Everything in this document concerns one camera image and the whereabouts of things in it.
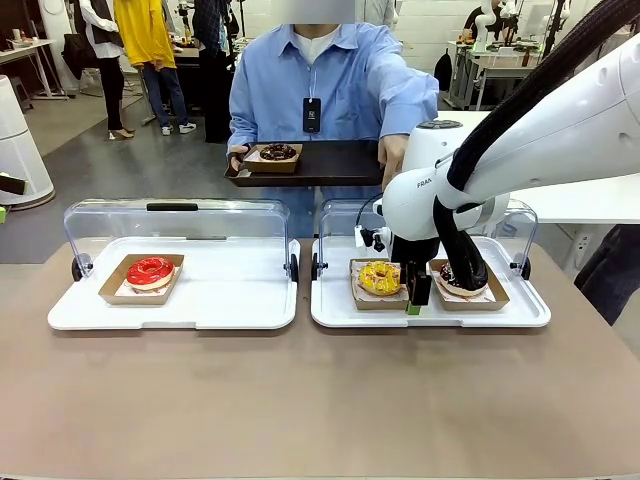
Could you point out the yellow sprinkled donut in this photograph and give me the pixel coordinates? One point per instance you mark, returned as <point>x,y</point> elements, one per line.
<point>380,304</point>

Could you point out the person's left forearm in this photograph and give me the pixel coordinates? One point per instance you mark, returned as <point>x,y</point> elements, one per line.
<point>407,107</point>

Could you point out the white background desk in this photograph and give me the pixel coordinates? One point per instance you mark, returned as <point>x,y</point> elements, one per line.
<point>25,47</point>

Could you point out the red glazed donut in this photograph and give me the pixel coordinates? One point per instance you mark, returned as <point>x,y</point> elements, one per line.
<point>135,299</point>
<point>147,274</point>

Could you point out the person in blue shirt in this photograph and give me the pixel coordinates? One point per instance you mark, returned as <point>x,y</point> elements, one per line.
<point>325,75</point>

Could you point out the white paper donut liner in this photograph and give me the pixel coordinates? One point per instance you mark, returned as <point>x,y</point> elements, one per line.
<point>357,295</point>
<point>123,289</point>
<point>492,298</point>

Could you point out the person in black vest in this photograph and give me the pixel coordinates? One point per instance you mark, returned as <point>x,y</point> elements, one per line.
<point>112,90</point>

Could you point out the bystander in dark trousers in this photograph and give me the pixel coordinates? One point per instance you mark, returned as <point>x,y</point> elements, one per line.
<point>615,270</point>

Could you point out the person's right forearm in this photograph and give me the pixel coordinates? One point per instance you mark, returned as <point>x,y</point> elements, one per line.
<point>240,127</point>

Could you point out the black backpack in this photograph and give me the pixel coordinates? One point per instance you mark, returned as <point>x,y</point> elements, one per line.
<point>442,72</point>

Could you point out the purple sprinkle donut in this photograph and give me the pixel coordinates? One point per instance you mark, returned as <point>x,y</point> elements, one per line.
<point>450,286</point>

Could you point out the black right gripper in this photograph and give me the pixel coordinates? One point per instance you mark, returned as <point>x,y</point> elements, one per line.
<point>415,250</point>

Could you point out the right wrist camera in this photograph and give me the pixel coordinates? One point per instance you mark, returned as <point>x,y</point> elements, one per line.
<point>377,237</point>

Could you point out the black shoulder bag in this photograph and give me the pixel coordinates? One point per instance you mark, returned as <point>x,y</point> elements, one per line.
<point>75,55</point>

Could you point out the large white table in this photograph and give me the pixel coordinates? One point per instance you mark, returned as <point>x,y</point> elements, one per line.
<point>575,200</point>

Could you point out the person in yellow top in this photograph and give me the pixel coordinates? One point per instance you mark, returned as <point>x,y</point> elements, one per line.
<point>140,35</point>

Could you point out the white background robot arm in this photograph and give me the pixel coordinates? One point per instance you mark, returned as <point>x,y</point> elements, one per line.
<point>482,22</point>

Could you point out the white display tray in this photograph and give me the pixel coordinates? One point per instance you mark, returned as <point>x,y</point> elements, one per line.
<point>335,305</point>
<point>235,300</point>

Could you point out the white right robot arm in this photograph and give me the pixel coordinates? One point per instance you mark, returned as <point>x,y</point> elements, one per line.
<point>550,125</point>

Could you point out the chocolate sprinkle donut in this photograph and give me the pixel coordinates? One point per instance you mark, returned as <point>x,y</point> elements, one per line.
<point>267,152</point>

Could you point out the black name badge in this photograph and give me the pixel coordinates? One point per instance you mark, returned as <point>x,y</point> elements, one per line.
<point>311,115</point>

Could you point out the clear plastic tray lid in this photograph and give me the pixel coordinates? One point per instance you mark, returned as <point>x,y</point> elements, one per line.
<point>340,220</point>
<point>150,227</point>

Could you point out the white round appliance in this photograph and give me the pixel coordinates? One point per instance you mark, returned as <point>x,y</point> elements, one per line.
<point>20,150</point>

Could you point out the black stand pole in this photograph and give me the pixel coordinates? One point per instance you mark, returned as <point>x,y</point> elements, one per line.
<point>554,30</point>

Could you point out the yellow sprinkle donut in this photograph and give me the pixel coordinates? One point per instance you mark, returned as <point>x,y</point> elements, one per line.
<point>367,280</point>

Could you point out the dark sprinkled donut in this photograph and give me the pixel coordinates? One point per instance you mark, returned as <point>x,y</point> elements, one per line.
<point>482,304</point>

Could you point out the person's left hand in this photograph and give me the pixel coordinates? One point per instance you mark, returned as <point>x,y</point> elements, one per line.
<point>392,155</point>

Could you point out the black lid hinge knob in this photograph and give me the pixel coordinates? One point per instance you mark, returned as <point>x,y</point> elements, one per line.
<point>294,268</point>
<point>77,269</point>
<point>314,267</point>
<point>525,269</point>

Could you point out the black serving tray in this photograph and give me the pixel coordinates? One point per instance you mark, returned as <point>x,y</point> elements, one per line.
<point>340,165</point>

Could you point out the person in dark plaid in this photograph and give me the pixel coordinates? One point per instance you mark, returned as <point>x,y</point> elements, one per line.
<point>215,75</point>

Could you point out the white background workbench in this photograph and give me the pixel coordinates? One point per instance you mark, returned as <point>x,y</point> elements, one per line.
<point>500,62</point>

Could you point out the person's right hand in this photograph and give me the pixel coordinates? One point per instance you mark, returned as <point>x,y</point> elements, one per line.
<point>236,160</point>

